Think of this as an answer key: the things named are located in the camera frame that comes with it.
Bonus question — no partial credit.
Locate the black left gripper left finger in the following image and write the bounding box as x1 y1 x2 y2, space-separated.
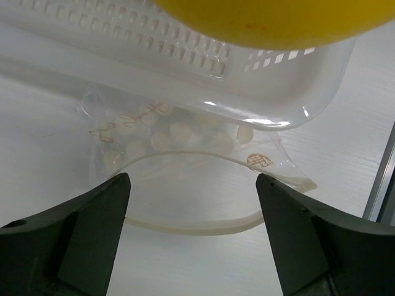
1 173 131 295

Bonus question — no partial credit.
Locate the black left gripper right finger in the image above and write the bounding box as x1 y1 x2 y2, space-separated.
256 174 394 295

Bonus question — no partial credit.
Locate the clear zip top bag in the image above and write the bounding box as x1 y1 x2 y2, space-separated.
78 85 317 236

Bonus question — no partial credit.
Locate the yellow lemon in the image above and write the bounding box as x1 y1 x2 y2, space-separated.
155 0 394 51

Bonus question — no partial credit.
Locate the white perforated plastic basket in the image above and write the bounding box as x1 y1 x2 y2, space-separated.
1 1 355 131

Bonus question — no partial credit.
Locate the right aluminium frame post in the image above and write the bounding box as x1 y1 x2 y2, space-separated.
362 126 395 226

